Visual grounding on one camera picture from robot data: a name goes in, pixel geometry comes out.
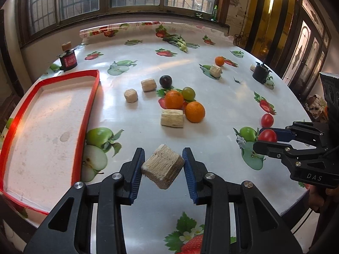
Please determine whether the red cherry tomato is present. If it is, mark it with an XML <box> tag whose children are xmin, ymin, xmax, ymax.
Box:
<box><xmin>257</xmin><ymin>129</ymin><xmax>278</xmax><ymax>142</ymax></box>

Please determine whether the rectangular beige wood block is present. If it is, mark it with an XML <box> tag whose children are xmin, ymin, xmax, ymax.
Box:
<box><xmin>160</xmin><ymin>109</ymin><xmax>184</xmax><ymax>128</ymax></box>

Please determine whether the large beige wooden block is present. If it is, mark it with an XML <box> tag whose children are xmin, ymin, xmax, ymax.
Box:
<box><xmin>141</xmin><ymin>144</ymin><xmax>185</xmax><ymax>190</ymax></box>

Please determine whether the right human hand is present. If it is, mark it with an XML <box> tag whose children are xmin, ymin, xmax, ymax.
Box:
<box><xmin>305</xmin><ymin>184</ymin><xmax>331</xmax><ymax>213</ymax></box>

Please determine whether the black motor right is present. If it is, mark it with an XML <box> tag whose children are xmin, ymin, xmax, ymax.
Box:
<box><xmin>252</xmin><ymin>62</ymin><xmax>271</xmax><ymax>84</ymax></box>

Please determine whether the small wood piece far right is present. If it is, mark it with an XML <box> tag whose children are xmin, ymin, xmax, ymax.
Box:
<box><xmin>250</xmin><ymin>64</ymin><xmax>256</xmax><ymax>72</ymax></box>

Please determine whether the red rimmed white tray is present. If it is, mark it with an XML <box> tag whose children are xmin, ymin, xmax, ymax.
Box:
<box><xmin>1</xmin><ymin>70</ymin><xmax>100</xmax><ymax>214</ymax></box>

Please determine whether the orange near wood block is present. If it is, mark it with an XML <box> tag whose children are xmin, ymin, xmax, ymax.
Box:
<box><xmin>185</xmin><ymin>102</ymin><xmax>205</xmax><ymax>123</ymax></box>

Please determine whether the far wood block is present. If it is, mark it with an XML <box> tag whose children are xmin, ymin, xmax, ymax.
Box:
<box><xmin>209</xmin><ymin>65</ymin><xmax>222</xmax><ymax>79</ymax></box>

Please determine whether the small far orange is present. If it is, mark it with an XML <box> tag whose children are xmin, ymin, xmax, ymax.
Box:
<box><xmin>214</xmin><ymin>56</ymin><xmax>225</xmax><ymax>66</ymax></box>

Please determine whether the fruit print tablecloth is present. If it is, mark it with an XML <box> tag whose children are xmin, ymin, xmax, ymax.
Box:
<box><xmin>76</xmin><ymin>25</ymin><xmax>308</xmax><ymax>214</ymax></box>

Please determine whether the green grape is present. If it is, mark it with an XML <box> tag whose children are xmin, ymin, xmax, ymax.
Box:
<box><xmin>182</xmin><ymin>87</ymin><xmax>195</xmax><ymax>102</ymax></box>

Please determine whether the orange behind on left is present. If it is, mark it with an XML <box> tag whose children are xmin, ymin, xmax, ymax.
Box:
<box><xmin>164</xmin><ymin>90</ymin><xmax>185</xmax><ymax>109</ymax></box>

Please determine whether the dark purple plum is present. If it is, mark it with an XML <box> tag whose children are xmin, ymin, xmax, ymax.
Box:
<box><xmin>159</xmin><ymin>75</ymin><xmax>172</xmax><ymax>89</ymax></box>

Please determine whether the green leafy vegetable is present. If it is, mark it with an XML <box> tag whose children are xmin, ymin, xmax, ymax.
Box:
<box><xmin>163</xmin><ymin>34</ymin><xmax>188</xmax><ymax>53</ymax></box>

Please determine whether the black red motor left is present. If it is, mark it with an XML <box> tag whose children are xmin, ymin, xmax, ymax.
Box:
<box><xmin>59</xmin><ymin>41</ymin><xmax>78</xmax><ymax>71</ymax></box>

